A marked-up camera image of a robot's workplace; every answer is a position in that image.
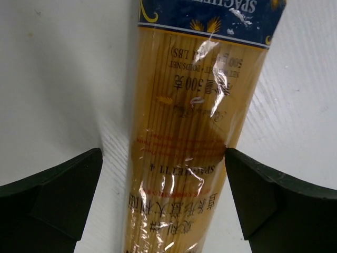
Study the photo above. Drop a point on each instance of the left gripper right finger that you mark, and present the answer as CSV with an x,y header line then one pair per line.
x,y
278,212

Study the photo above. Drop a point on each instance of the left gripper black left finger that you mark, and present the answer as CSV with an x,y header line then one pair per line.
x,y
47,211

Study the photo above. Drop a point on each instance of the orange blue pasta bag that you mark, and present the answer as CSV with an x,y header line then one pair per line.
x,y
198,66

